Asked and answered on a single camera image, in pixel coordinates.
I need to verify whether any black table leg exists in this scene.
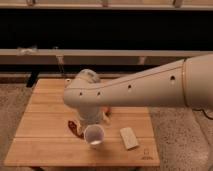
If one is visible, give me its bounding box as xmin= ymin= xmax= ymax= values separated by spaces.
xmin=26 ymin=71 xmax=39 ymax=88

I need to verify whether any red pepper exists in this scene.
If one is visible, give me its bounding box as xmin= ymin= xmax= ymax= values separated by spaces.
xmin=68 ymin=121 xmax=84 ymax=139

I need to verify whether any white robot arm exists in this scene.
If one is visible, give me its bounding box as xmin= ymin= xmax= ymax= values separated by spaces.
xmin=63 ymin=54 xmax=213 ymax=115

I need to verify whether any black cable on floor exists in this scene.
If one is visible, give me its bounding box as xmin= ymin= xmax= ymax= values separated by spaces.
xmin=200 ymin=107 xmax=213 ymax=120

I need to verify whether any grey metal rail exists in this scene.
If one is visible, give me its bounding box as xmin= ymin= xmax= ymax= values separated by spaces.
xmin=0 ymin=48 xmax=213 ymax=65

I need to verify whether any wooden table board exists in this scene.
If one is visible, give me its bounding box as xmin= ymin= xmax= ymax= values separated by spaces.
xmin=4 ymin=79 xmax=160 ymax=167

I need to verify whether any white rectangular block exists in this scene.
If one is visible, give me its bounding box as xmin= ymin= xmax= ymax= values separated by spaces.
xmin=120 ymin=127 xmax=139 ymax=150

